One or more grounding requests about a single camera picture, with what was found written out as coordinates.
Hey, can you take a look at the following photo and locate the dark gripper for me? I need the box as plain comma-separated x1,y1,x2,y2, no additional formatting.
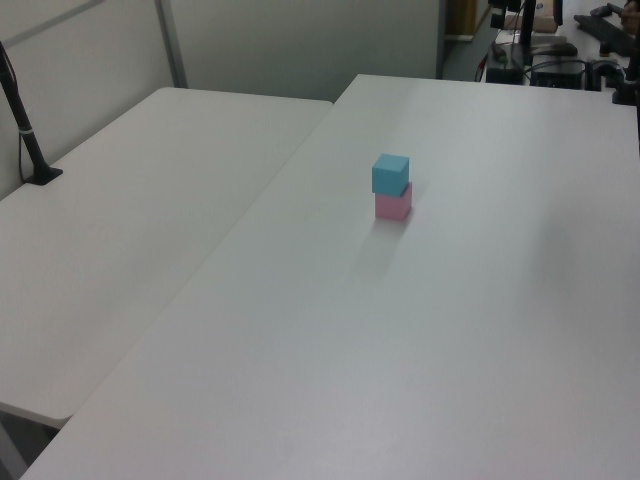
488,0,522,29

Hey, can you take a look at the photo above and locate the blue cube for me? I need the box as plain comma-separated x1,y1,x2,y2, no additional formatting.
371,153,411,197

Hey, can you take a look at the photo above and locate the pink cube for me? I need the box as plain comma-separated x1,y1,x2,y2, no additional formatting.
374,181,414,221

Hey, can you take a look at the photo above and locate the black vertical stand pole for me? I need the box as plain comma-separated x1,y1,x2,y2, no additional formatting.
510,0,539,67

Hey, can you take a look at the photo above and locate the wooden panel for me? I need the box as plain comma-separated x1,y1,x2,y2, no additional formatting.
445,0,477,40

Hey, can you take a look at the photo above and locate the brown cardboard box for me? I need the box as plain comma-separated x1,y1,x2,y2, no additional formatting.
533,0,559,34

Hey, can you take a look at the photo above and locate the small black box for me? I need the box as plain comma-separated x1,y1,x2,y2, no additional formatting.
486,66,522,85

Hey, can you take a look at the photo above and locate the black electronics box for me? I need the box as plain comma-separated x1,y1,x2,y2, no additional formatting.
530,59,587,91

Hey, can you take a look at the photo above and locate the grey metal post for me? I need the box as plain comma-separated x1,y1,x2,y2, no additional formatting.
435,0,449,80

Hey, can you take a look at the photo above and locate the black table clamp mount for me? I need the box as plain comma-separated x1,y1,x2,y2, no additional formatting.
611,47,640,107

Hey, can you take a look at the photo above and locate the black camera stand pole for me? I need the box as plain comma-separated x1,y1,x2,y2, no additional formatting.
0,40,64,187

